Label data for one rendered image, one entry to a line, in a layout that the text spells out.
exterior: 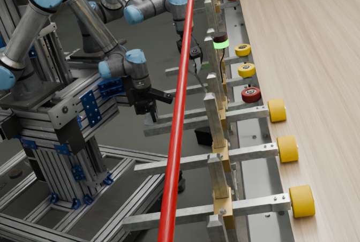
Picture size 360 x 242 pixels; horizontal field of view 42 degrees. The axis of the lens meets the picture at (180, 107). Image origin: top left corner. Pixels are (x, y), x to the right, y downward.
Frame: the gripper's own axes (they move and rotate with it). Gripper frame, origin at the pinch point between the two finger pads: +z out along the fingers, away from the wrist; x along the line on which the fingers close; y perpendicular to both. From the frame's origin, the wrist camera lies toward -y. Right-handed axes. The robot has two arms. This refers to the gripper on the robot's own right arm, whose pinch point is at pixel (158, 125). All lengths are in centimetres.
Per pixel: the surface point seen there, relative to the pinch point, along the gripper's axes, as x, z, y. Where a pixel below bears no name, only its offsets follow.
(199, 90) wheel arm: -23.5, -2.3, -18.4
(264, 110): 27, -15, -45
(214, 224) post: 97, -29, -28
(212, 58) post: -2.3, -26.1, -28.5
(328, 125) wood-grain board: 34, -10, -65
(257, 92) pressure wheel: 2.5, -9.8, -44.0
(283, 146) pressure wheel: 53, -16, -48
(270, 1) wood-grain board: -119, -10, -64
